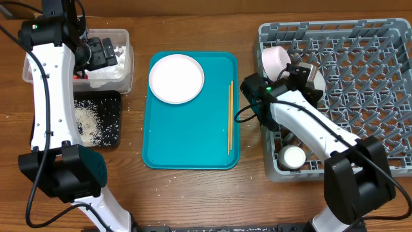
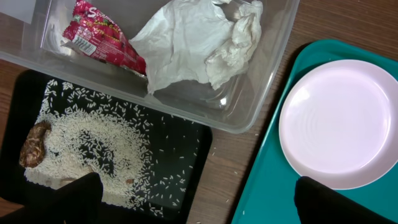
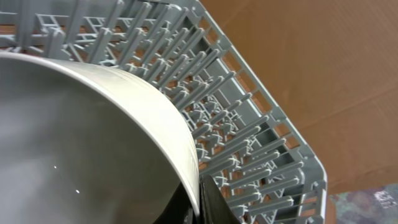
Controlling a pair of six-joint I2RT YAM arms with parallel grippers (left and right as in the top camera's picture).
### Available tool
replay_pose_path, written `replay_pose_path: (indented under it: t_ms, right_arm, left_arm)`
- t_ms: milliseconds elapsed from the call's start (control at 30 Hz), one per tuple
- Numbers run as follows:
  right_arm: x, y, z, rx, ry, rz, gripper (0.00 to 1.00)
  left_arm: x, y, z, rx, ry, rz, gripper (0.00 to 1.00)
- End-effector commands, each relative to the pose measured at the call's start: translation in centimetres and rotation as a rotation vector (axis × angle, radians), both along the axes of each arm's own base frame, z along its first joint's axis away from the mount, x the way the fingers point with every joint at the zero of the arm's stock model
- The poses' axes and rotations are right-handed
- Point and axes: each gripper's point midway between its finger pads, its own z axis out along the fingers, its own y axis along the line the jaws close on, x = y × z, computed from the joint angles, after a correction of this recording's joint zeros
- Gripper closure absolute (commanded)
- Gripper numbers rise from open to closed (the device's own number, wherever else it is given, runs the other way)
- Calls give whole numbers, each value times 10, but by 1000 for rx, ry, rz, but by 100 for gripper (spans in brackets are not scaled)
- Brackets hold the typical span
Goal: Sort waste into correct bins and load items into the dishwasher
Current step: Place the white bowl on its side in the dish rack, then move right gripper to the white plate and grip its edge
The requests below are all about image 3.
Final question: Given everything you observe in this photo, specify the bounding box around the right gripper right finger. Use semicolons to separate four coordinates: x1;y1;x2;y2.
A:
199;175;241;224

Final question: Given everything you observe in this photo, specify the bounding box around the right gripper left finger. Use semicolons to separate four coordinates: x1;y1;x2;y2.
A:
154;184;195;224

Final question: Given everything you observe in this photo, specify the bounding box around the grey bowl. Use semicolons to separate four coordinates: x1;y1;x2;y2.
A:
1;52;200;223

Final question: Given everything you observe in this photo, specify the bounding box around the grey dishwasher rack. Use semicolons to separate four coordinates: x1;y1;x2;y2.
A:
1;0;327;224

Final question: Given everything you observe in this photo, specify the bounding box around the patterned cloth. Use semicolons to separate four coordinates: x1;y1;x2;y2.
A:
330;184;397;224

